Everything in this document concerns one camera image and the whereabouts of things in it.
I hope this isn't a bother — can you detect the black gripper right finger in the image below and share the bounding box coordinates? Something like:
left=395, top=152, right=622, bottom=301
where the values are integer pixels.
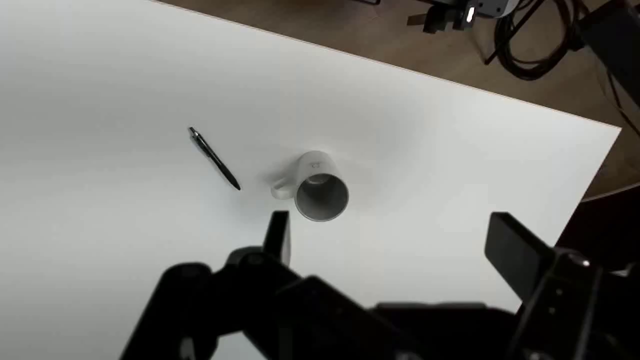
left=485, top=212, right=640, bottom=360

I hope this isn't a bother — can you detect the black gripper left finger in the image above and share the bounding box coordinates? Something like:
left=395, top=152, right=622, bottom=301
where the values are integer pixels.
left=121, top=211, right=428, bottom=360

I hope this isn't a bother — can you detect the black pen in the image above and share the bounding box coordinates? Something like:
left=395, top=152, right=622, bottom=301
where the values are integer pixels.
left=189, top=126, right=242, bottom=190

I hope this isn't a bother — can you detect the white ceramic mug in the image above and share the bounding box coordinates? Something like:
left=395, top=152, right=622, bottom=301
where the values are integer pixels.
left=272, top=151, right=351, bottom=223

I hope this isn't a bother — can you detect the black device on floor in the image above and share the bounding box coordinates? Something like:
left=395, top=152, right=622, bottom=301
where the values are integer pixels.
left=407, top=0, right=521, bottom=35

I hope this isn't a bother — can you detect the black cable bundle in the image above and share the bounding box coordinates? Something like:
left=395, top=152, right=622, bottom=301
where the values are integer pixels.
left=483, top=0, right=607, bottom=82

